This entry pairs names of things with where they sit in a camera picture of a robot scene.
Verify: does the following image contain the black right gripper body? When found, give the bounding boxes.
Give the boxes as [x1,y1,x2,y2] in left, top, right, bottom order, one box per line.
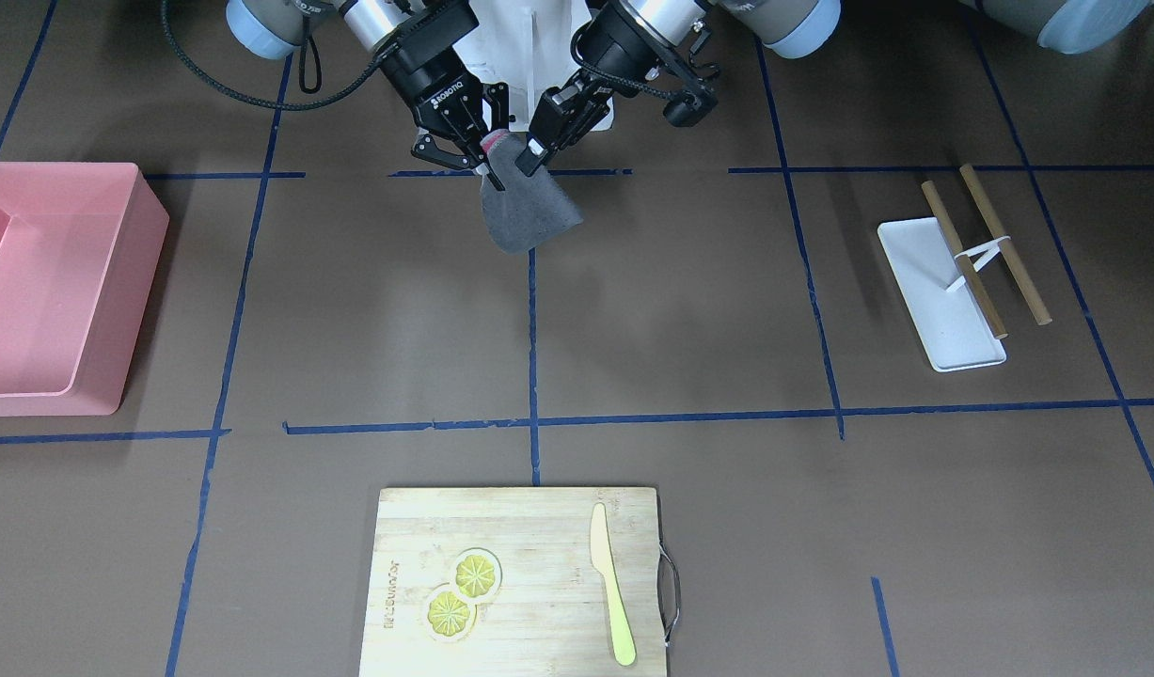
[379,1,511,170]

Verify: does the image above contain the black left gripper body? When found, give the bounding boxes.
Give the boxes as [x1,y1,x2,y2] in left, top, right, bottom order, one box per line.
[529,1,676,157]

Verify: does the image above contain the grey and pink cloth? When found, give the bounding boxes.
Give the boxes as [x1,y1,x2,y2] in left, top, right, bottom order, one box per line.
[481,129,584,254]

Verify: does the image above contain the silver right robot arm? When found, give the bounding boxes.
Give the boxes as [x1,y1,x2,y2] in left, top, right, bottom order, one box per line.
[227,1,508,190]

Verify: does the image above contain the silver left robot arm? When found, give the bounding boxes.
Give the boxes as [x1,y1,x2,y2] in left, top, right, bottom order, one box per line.
[515,1,1146,175]

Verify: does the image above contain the rear lemon slice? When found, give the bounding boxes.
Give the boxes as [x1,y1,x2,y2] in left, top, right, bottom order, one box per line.
[451,547,503,605]

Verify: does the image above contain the yellow plastic knife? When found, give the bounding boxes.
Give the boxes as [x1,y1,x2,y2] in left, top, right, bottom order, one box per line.
[589,504,638,665]

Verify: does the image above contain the pink plastic bin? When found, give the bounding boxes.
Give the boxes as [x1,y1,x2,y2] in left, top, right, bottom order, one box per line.
[0,161,168,418]

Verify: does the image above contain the wooden rack rod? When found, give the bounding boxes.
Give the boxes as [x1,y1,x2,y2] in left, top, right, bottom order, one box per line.
[921,181,1007,339]
[959,164,1052,326]

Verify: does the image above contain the bamboo cutting board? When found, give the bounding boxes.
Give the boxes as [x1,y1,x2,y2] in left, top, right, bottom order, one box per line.
[357,487,670,676]

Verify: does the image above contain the white rectangular tray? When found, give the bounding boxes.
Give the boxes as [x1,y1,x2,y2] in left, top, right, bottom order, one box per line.
[877,217,1006,373]

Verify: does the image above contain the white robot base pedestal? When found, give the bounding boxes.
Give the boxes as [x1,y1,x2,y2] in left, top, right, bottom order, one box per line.
[454,1,593,133]

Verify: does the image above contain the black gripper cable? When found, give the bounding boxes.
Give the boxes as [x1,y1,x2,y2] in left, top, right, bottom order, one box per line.
[160,0,389,112]

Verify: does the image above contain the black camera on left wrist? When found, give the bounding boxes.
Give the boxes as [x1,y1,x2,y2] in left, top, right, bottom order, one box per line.
[664,57,721,128]

